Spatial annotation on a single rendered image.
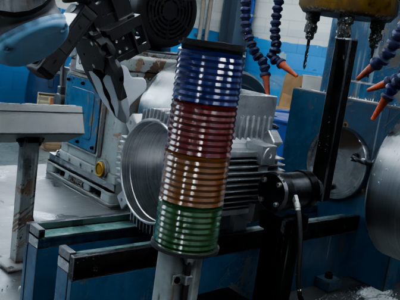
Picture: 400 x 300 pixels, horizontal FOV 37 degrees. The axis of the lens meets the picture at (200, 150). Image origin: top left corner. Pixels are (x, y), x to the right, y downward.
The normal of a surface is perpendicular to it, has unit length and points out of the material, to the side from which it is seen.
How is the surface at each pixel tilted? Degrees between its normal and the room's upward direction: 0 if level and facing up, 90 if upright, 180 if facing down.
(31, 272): 90
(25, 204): 90
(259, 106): 90
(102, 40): 48
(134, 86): 93
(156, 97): 70
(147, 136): 122
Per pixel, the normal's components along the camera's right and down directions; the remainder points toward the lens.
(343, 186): -0.76, 0.01
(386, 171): -0.71, -0.21
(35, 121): 0.64, -0.18
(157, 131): 0.37, 0.83
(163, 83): -0.54, -0.55
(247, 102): 0.64, 0.22
